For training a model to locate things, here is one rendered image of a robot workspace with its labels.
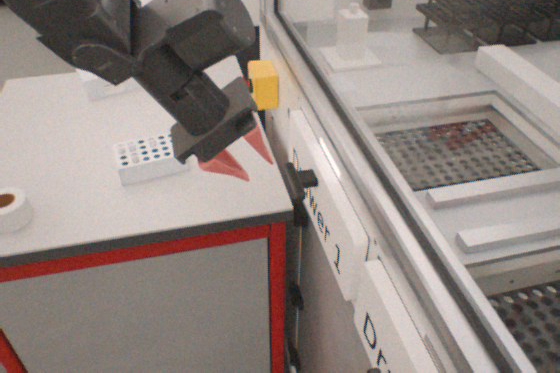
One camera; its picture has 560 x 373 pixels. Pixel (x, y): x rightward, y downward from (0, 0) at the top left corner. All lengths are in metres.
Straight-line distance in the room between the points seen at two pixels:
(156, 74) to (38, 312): 0.62
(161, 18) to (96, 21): 0.06
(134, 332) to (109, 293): 0.13
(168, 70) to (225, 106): 0.07
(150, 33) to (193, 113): 0.09
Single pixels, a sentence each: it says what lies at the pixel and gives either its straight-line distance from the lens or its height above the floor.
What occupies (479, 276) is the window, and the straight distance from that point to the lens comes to 0.40.
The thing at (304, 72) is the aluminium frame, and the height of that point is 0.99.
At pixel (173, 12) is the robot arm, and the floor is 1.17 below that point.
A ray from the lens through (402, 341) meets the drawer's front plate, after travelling 0.48.
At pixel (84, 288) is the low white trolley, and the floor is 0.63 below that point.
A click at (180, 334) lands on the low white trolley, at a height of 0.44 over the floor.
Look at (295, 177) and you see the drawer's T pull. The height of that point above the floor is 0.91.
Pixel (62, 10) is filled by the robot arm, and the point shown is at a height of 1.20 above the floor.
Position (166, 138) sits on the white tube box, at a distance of 0.95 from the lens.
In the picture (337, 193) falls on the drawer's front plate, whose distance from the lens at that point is 0.60.
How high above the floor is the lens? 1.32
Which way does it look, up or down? 37 degrees down
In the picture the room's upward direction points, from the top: straight up
